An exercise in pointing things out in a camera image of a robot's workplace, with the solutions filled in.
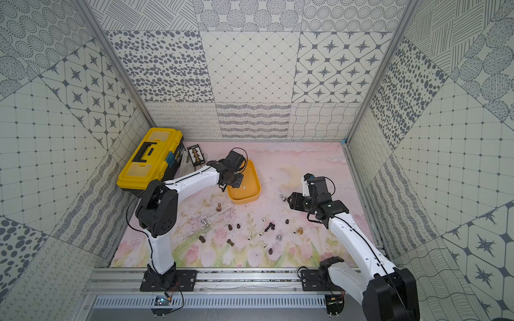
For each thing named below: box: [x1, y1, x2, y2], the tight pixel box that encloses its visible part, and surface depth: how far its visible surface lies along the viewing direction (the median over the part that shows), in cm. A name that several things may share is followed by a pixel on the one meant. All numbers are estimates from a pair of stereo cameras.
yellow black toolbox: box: [116, 127, 185, 194], surface depth 92 cm
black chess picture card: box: [186, 143, 206, 172], surface depth 113 cm
